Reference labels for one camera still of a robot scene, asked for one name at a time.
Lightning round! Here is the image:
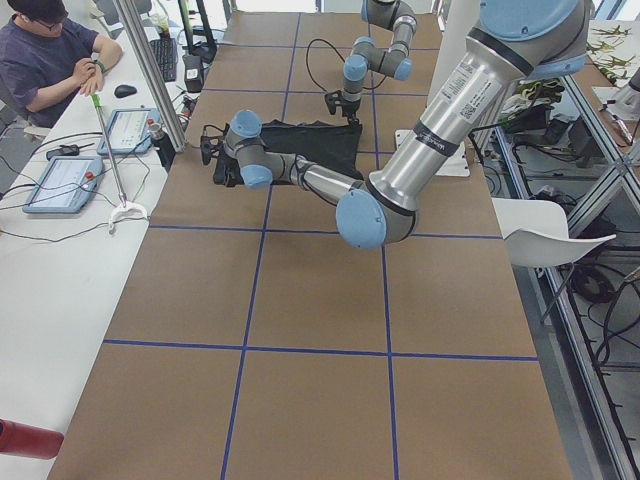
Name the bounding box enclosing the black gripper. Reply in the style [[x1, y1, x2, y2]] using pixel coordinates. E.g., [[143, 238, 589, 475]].
[[324, 90, 361, 126], [199, 124, 228, 165]]

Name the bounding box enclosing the black graphic t-shirt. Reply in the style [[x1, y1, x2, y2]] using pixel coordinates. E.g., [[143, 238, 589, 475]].
[[211, 118, 366, 188]]

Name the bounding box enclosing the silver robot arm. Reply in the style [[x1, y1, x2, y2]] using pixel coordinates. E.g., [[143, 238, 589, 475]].
[[200, 1, 592, 249], [324, 0, 417, 125]]

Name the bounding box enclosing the black water bottle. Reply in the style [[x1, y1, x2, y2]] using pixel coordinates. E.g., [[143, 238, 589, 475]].
[[147, 118, 175, 172]]

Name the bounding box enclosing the upper teach pendant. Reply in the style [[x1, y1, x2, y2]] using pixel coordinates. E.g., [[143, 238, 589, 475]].
[[107, 108, 160, 155]]

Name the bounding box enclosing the teach pendant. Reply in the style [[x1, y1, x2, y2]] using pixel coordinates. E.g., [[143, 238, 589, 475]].
[[107, 108, 160, 155], [22, 156, 104, 214]]

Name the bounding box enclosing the black computer mouse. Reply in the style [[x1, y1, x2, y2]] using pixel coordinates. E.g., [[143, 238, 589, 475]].
[[114, 84, 137, 99]]

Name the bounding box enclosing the black keyboard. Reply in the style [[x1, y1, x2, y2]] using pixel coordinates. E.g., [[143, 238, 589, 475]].
[[149, 37, 177, 82]]

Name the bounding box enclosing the lower teach pendant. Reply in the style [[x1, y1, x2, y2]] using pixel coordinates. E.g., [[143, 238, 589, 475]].
[[22, 156, 104, 214]]

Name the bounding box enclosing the seated person dark shirt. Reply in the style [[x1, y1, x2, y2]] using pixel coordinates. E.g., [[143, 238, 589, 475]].
[[1, 1, 122, 128]]

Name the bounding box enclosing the white plastic chair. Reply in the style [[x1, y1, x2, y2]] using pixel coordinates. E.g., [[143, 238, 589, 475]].
[[492, 198, 616, 268]]

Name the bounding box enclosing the red bottle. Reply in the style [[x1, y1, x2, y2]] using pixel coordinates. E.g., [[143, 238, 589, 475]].
[[1, 419, 64, 460]]

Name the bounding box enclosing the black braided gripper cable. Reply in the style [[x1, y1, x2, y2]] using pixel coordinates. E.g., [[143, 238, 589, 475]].
[[305, 37, 391, 94]]

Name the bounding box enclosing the grabber stick green handle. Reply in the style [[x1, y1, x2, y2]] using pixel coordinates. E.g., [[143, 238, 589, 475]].
[[90, 94, 149, 235]]

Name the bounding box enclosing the aluminium frame post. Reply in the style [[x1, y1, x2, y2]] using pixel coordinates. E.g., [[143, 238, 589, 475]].
[[113, 0, 187, 153]]

